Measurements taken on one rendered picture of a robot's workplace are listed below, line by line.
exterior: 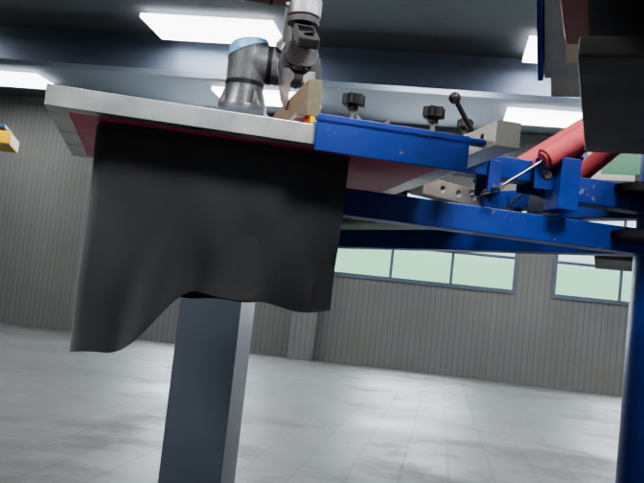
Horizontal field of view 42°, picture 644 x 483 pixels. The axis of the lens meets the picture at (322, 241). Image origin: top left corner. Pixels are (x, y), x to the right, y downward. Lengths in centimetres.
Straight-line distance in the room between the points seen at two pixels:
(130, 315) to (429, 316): 930
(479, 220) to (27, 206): 1061
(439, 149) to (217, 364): 107
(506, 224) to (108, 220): 89
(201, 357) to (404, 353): 846
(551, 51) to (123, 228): 83
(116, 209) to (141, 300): 17
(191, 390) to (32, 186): 994
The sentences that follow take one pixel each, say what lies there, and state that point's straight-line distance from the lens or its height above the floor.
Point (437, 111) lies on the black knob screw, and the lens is 166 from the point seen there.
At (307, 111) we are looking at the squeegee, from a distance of 170.
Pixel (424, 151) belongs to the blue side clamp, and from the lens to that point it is 162.
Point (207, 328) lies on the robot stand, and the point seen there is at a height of 56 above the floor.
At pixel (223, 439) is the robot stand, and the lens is 244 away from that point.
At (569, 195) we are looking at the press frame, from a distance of 199.
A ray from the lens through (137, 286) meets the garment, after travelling 161.
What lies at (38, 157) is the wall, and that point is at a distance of 1230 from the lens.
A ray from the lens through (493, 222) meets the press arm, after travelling 195.
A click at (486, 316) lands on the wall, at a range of 1081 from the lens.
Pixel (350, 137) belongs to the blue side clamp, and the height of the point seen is 97.
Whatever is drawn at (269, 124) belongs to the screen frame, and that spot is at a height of 98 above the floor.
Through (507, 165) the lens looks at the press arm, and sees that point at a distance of 198.
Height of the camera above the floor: 65
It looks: 5 degrees up
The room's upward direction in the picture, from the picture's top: 6 degrees clockwise
